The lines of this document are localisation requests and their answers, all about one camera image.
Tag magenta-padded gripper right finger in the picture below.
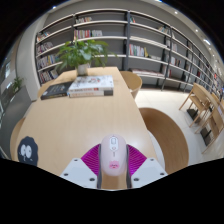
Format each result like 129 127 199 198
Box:
125 143 168 189

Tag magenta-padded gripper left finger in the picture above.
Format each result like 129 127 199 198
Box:
59 143 103 190

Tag pink white computer mouse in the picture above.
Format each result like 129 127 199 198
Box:
99 133 128 177

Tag dark cartoon-eyed mouse pad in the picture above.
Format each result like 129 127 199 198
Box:
17 135 39 167

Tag thin white book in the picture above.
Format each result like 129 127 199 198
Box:
68 89 114 99

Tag black book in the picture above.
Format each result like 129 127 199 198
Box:
40 81 74 101

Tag wooden tables and chairs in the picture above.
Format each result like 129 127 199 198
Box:
178 82 224 154

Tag thick white book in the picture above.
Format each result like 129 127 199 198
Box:
68 75 115 94

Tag small green floor plant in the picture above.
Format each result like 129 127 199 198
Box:
11 76 25 95

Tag green potted plant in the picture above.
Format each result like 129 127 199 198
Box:
54 38 116 77

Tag grey bookshelf unit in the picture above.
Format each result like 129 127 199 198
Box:
34 8 224 101

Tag ceiling lights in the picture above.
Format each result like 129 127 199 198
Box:
51 0 213 46

